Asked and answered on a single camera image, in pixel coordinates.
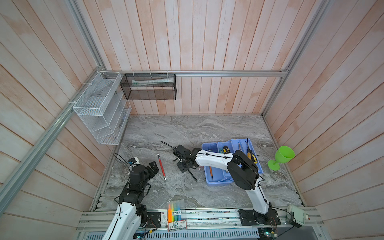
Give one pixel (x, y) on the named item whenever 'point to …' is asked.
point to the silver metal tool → (239, 147)
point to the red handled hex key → (162, 167)
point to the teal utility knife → (221, 151)
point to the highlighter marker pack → (176, 215)
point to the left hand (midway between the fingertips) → (150, 168)
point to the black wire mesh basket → (149, 86)
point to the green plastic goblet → (283, 154)
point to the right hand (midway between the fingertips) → (182, 165)
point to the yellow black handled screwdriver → (249, 152)
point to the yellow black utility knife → (226, 149)
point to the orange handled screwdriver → (211, 172)
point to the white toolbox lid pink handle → (296, 216)
